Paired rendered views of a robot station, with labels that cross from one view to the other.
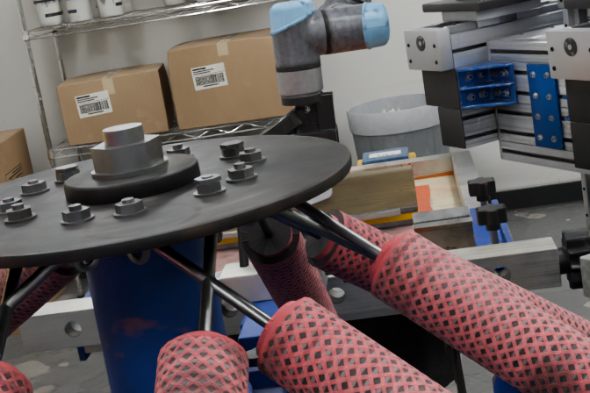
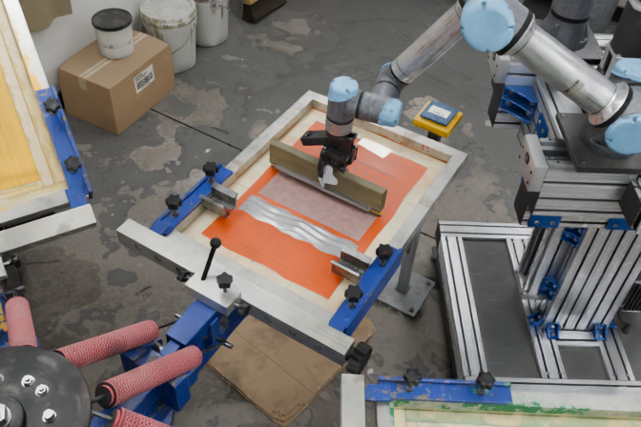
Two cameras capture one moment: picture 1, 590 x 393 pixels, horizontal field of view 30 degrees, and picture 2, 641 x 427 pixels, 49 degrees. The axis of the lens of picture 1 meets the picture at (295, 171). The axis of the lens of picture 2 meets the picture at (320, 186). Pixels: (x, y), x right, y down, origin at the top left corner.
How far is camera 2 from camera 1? 1.17 m
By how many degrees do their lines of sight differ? 37
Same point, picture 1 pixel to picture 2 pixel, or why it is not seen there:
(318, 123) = (341, 149)
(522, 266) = (327, 350)
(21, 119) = not seen: outside the picture
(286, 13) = (335, 93)
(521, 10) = not seen: hidden behind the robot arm
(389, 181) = (369, 193)
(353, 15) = (376, 109)
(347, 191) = (346, 185)
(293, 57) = (333, 116)
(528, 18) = not seen: hidden behind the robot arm
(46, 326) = (127, 239)
